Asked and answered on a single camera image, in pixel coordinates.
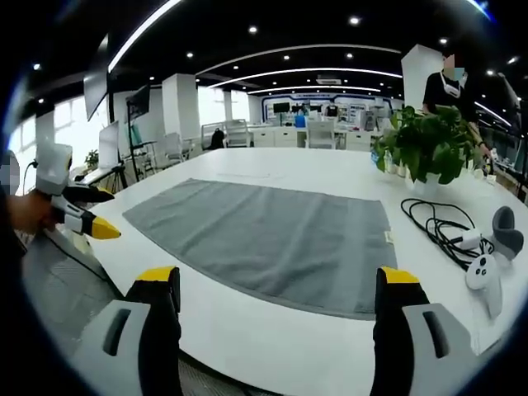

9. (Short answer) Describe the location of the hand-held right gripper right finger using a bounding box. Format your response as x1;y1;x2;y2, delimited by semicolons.
369;266;482;396

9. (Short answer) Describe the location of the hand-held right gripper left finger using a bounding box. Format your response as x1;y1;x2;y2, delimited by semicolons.
69;266;183;396

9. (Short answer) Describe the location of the grey towel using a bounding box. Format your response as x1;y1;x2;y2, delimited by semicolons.
122;177;399;321

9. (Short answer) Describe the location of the person's left hand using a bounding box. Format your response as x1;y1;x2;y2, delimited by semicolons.
5;190;67;234

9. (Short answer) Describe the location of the black tripod stand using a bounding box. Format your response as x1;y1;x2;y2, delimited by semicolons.
105;163;132;195

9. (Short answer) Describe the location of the white handheld controller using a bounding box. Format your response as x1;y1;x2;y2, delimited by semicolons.
464;252;505;319

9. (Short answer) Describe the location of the white office chair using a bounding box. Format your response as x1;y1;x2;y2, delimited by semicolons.
224;118;252;149
305;119;337;149
163;131;195;164

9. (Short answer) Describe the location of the black hanging screen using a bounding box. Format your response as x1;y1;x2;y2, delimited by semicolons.
125;83;152;120

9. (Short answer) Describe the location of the white power adapter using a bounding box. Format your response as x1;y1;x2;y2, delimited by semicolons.
453;229;483;250

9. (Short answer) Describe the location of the grey VR controller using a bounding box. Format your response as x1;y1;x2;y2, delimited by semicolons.
490;205;525;262

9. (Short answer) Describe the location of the white table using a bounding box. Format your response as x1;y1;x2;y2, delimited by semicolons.
22;147;528;396

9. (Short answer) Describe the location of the green potted plant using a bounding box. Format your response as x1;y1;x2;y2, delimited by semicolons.
370;105;484;195

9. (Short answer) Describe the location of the black cable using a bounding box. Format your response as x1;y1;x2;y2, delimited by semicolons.
400;197;495;272

